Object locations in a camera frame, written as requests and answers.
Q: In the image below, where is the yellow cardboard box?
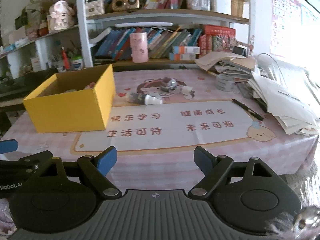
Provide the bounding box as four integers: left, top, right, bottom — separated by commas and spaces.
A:
23, 64, 116, 133

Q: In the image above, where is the orange blue box lower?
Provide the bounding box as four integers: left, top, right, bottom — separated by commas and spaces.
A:
169, 53, 196, 61

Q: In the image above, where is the pink patterned cylinder cup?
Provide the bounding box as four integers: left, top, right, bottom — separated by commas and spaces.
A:
130, 32, 149, 63

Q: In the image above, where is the red book set box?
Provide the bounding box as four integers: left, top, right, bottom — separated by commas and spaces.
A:
203, 25, 236, 37

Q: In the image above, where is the orange blue box upper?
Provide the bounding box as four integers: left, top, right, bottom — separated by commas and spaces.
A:
172, 46, 200, 54

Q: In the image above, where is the white green cup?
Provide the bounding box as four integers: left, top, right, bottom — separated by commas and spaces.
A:
71, 56, 84, 70

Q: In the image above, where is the black white glue bottle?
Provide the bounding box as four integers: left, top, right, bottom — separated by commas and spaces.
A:
125, 93, 163, 106

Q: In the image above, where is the grey toy car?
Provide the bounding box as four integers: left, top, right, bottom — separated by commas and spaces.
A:
160, 77, 178, 92

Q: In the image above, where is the black pen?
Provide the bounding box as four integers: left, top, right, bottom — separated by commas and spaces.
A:
232, 99, 264, 121

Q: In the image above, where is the pink plush pig toy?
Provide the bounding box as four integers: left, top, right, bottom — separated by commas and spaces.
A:
84, 82, 96, 89

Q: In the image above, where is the pink cartoon table mat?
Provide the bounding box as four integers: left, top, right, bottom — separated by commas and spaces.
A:
4, 69, 318, 180

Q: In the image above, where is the white bookshelf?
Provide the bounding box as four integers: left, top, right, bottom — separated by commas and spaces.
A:
76, 0, 253, 67

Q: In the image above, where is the pile of papers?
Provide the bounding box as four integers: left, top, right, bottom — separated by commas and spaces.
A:
195, 52, 319, 135

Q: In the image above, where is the alphabet wall poster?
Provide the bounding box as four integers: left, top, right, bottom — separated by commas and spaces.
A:
270, 0, 302, 57

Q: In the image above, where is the wooden retro speaker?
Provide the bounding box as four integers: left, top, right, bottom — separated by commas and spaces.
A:
112, 0, 140, 12

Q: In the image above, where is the orange blue box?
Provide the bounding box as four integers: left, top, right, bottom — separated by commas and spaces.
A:
172, 46, 200, 54
169, 53, 196, 61

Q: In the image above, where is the clear tape roll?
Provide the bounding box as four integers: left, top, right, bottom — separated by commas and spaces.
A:
215, 74, 235, 92

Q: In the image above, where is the floral plush doll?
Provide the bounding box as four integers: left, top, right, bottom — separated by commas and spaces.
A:
47, 0, 74, 33

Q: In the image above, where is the cream quilted handbag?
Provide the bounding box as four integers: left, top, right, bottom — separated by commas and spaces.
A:
85, 0, 105, 17

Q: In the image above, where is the white storage bin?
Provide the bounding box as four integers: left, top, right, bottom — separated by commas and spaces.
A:
210, 0, 231, 15

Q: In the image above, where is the black piano keyboard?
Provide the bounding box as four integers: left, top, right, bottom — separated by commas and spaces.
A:
1, 68, 58, 112

